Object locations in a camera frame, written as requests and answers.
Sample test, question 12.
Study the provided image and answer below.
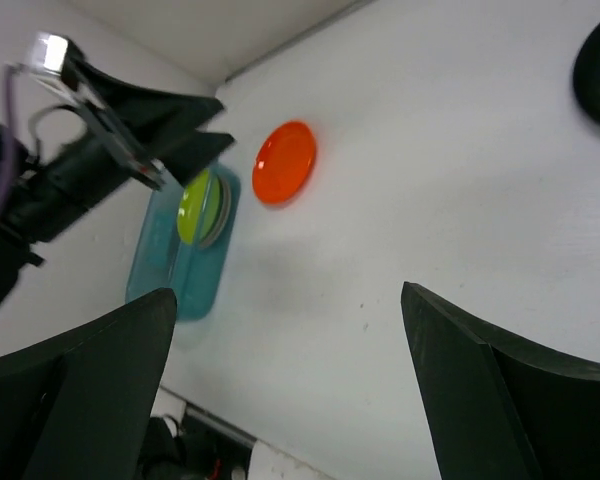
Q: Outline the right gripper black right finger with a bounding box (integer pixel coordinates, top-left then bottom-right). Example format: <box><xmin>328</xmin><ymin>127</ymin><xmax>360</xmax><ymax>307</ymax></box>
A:
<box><xmin>401</xmin><ymin>282</ymin><xmax>600</xmax><ymax>479</ymax></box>

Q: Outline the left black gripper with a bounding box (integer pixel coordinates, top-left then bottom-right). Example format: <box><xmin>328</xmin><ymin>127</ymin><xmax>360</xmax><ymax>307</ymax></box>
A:
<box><xmin>2</xmin><ymin>47</ymin><xmax>235</xmax><ymax>243</ymax></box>

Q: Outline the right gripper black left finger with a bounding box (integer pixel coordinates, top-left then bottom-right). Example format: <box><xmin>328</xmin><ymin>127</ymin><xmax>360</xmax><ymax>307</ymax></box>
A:
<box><xmin>0</xmin><ymin>288</ymin><xmax>177</xmax><ymax>479</ymax></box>

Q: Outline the green plate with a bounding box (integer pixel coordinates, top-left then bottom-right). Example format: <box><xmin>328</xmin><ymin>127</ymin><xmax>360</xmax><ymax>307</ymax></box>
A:
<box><xmin>176</xmin><ymin>169</ymin><xmax>224</xmax><ymax>245</ymax></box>

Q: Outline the beige plate with drawings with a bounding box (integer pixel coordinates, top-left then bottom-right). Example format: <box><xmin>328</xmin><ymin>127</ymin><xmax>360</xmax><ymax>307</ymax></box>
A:
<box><xmin>198</xmin><ymin>207</ymin><xmax>222</xmax><ymax>249</ymax></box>

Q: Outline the teal plastic bin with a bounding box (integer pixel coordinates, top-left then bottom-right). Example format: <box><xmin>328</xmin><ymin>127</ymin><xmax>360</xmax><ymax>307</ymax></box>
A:
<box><xmin>125</xmin><ymin>162</ymin><xmax>241</xmax><ymax>320</ymax></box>

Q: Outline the orange plate back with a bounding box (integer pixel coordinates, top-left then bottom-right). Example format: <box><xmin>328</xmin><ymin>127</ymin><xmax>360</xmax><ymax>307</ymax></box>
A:
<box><xmin>252</xmin><ymin>120</ymin><xmax>318</xmax><ymax>205</ymax></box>

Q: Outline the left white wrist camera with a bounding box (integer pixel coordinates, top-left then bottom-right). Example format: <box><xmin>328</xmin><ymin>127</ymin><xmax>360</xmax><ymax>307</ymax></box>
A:
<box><xmin>24</xmin><ymin>32</ymin><xmax>71</xmax><ymax>79</ymax></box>

